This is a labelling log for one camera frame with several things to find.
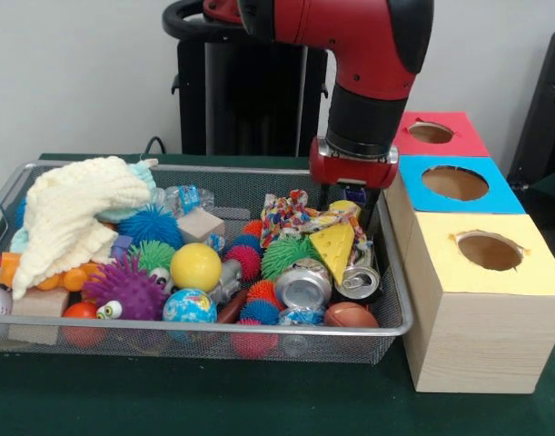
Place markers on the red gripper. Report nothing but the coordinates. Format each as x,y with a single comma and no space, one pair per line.
354,171

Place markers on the light blue waffle cloth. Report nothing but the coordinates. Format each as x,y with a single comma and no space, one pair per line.
143,175

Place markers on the cream waffle cloth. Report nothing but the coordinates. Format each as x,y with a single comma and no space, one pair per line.
63,218

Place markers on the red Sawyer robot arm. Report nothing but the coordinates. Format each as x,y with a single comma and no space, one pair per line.
349,36

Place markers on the silver mesh bin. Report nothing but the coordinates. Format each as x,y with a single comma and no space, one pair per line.
349,349

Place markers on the wooden box with three holes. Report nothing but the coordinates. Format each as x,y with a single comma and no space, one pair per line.
477,336

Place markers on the yellow cheese wedge toy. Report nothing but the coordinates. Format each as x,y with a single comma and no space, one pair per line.
333,252

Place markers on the green spiky ball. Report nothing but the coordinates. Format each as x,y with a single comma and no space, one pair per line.
286,256

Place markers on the crushed silver can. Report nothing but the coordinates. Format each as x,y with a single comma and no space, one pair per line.
302,287

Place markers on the brown toy football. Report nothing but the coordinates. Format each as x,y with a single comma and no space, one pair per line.
349,315

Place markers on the yellow smiley ball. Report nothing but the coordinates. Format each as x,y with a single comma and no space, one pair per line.
195,268

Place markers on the globe print ball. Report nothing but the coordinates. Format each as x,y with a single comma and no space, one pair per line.
189,306

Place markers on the black upright panel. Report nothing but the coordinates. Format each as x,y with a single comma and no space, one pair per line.
545,113

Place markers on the purple spiky monster toy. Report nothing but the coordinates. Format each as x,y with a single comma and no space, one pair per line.
129,290

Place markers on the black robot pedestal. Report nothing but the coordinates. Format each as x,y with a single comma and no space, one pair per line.
240,91

